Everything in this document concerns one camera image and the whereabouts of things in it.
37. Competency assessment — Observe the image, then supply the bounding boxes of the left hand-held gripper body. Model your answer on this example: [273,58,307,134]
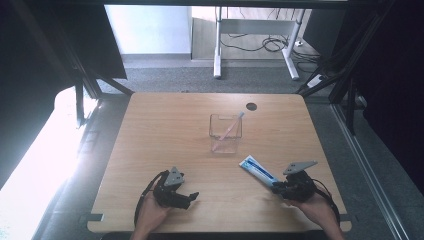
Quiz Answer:
[152,166,191,210]

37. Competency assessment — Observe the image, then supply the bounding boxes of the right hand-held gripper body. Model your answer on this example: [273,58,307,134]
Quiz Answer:
[279,160,319,203]

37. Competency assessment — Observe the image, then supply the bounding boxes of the blue and white toothpaste tube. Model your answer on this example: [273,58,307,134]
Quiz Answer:
[238,154,281,188]

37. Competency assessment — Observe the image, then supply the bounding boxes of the clear square plastic cup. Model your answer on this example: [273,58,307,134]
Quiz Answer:
[208,113,244,155]

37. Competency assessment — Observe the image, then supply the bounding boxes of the pink toothbrush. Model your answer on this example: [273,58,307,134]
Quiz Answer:
[212,111,245,152]

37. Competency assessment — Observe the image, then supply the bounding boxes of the person's right hand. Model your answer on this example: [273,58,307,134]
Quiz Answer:
[286,192,338,232]

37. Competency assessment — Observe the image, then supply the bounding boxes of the person's left hand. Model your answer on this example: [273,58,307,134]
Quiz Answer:
[134,190,175,233]

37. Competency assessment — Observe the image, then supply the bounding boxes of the white power strip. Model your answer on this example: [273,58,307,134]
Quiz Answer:
[306,74,326,89]

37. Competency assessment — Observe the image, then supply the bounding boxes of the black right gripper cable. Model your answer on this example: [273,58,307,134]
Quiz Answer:
[312,178,342,225]

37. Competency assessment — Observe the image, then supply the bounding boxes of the metal floor rail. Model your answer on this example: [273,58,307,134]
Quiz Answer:
[329,103,412,240]

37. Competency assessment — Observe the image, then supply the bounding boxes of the black metal frame stand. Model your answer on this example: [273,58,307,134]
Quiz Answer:
[49,19,135,128]
[295,0,398,136]

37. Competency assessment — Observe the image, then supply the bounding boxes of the black floor cables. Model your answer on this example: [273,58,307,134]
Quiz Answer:
[219,8,323,73]

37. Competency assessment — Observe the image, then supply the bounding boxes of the white metal desk frame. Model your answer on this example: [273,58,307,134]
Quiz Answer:
[213,6,306,81]

